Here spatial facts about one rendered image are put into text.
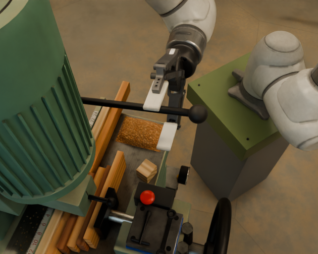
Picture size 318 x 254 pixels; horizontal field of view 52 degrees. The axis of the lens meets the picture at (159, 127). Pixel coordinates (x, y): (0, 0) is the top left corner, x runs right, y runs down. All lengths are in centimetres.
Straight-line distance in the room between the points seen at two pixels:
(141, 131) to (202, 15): 33
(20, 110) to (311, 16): 270
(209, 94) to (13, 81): 99
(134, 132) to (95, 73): 144
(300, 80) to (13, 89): 80
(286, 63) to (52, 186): 79
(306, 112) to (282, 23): 184
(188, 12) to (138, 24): 182
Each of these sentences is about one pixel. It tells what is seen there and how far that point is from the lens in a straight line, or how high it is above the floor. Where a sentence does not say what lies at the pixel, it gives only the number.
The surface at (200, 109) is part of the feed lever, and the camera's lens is 56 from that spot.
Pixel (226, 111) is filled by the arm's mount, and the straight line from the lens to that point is 121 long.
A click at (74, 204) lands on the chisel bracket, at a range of 67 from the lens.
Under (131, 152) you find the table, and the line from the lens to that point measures 86.
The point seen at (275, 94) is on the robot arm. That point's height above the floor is 88.
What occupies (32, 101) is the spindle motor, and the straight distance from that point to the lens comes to 35.
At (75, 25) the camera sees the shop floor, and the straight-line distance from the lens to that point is 266.
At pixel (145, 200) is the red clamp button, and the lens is 67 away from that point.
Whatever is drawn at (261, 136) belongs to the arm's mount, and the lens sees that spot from 118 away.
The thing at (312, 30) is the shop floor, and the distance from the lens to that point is 279.
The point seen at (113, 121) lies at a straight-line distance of 87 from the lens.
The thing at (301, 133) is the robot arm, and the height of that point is 88.
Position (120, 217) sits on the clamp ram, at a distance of 73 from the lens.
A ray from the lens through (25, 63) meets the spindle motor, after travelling 32.
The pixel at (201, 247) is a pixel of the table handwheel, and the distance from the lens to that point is 85.
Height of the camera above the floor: 166
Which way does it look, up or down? 57 degrees down
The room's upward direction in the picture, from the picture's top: straight up
